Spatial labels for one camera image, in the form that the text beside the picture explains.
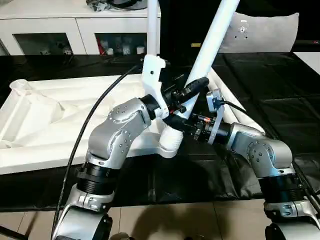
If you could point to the black work mat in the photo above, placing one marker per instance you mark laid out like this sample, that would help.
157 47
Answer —
275 87

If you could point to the white plastic table top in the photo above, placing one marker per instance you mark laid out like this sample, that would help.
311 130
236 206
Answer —
50 100

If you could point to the grey rounded device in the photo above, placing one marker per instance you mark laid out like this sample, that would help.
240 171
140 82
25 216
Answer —
130 3

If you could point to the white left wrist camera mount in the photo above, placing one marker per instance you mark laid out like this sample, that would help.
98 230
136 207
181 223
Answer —
151 75

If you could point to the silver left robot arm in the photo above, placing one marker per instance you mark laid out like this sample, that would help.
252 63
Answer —
112 135

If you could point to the dark tangled small object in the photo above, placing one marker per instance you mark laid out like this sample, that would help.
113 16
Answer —
97 5

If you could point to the grey cushion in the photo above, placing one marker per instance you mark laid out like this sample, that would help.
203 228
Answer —
270 35

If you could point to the white flat board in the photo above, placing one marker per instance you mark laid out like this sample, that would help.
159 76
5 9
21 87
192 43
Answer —
310 61

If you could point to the thin black stand leg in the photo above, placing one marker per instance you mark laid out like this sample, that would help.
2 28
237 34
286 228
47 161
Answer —
12 231

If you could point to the white cabinet with glass doors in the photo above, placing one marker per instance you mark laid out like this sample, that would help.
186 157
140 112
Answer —
75 27

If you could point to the black box with yellow label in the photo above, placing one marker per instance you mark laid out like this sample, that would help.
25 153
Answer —
180 25

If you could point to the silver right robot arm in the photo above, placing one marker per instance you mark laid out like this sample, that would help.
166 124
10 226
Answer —
262 155

